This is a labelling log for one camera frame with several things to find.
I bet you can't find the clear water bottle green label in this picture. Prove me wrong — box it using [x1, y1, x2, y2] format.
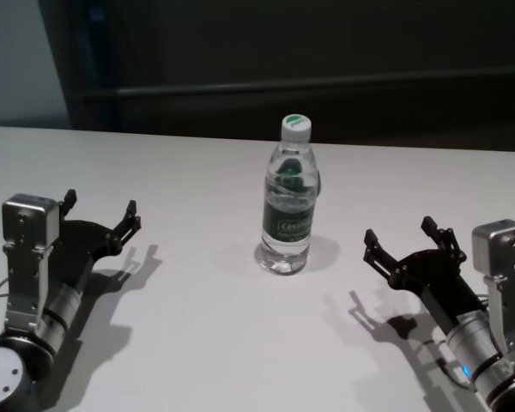
[253, 113, 318, 276]

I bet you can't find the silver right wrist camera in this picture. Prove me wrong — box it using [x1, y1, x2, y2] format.
[471, 219, 515, 358]

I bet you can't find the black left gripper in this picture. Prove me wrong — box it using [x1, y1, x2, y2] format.
[50, 188, 143, 294]

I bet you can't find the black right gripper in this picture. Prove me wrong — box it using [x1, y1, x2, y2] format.
[361, 215, 491, 328]

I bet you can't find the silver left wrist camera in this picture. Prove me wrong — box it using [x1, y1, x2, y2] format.
[1, 193, 62, 341]

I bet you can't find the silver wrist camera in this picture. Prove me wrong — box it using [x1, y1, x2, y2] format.
[471, 219, 515, 358]
[1, 193, 62, 341]

